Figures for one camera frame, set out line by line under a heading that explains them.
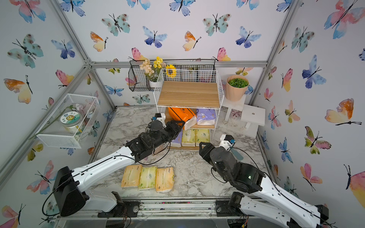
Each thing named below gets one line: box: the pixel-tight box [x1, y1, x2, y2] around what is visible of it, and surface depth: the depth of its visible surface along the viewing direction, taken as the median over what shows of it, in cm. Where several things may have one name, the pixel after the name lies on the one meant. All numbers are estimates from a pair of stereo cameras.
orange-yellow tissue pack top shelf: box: [155, 167, 175, 193], surface depth 82 cm
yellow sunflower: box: [165, 64, 177, 79], surface depth 84 cm
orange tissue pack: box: [168, 107, 196, 130], surface depth 77 cm
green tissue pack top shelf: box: [138, 166, 158, 190], surface depth 82 cm
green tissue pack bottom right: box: [195, 128, 211, 147], surface depth 98 cm
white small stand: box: [221, 95, 266, 138], surface depth 96 cm
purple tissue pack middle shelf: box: [196, 108, 217, 126], surface depth 78 cm
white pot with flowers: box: [139, 56, 167, 88], surface depth 84 cm
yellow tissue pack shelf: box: [121, 164, 143, 188], surface depth 81 cm
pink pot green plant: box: [225, 75, 250, 102], surface depth 87 cm
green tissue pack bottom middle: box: [181, 128, 196, 147], surface depth 96 cm
